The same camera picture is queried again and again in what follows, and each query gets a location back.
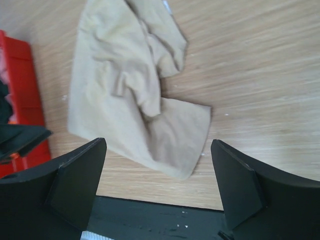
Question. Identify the beige t shirt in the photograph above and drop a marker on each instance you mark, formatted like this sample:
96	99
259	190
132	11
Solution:
123	49

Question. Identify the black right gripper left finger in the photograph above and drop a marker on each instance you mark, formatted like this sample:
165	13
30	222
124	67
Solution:
54	200

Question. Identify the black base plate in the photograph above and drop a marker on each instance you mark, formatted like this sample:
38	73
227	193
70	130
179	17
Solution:
124	219

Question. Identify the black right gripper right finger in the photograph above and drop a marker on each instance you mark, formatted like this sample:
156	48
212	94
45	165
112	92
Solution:
262	202

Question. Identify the red plastic bin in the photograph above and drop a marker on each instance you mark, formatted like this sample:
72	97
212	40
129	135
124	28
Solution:
17	71

